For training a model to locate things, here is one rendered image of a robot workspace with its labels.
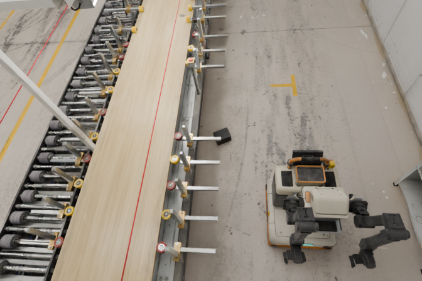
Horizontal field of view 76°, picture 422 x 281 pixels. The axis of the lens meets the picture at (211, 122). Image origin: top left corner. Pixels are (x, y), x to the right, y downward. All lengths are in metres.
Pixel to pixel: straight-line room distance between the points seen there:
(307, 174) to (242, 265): 1.24
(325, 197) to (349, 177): 1.70
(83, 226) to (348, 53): 4.20
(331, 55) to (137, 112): 3.11
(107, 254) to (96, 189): 0.58
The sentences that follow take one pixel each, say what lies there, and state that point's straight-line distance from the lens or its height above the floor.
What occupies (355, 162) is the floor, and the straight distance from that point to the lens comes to 3.67.
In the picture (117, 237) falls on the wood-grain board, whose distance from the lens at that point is 2.47.
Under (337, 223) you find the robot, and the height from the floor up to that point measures 1.04.
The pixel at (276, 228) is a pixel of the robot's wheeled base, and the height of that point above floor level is 0.28.
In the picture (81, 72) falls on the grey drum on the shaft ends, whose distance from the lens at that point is 3.80.
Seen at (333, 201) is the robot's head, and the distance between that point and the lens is 1.90.
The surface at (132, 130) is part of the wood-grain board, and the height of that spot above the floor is 0.90.
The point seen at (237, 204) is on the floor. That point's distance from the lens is 3.25.
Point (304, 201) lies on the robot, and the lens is 2.03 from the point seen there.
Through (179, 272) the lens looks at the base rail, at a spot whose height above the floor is 0.70.
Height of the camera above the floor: 3.12
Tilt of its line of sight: 56 degrees down
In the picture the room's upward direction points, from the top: 12 degrees counter-clockwise
